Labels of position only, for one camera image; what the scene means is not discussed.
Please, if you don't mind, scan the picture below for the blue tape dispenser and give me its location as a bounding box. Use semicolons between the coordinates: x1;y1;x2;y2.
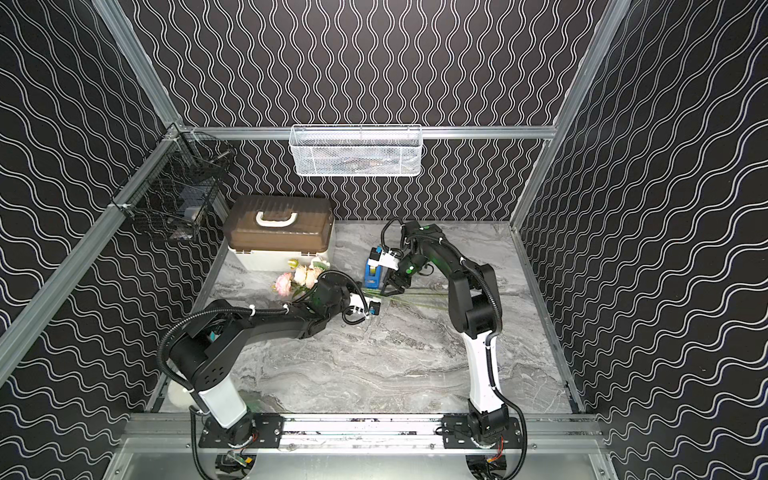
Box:
363;258;385;290

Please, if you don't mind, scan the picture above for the black wire basket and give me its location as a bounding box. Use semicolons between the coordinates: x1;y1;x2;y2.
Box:
113;125;236;242

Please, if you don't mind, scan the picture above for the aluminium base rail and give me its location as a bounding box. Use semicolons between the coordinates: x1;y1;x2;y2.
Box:
122;413;604;455

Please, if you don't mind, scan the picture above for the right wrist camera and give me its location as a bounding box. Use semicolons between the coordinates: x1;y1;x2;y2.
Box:
366;246;403;271

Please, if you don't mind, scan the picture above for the pink flower bouquet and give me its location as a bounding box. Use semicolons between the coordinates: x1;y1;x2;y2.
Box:
272;257;451;310

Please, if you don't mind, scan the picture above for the white tape roll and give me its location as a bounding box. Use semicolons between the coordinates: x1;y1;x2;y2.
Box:
166;381;190;408

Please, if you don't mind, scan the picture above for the brown lid storage box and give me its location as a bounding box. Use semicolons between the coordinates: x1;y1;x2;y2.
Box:
223;195;335;272

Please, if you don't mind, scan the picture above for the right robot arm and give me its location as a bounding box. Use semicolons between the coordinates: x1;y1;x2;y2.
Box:
379;221;521;445

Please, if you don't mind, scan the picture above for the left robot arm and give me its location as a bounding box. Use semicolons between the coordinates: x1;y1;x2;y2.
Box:
157;270;370;448

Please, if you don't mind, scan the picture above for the white wire basket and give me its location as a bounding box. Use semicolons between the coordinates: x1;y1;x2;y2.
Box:
289;124;424;177

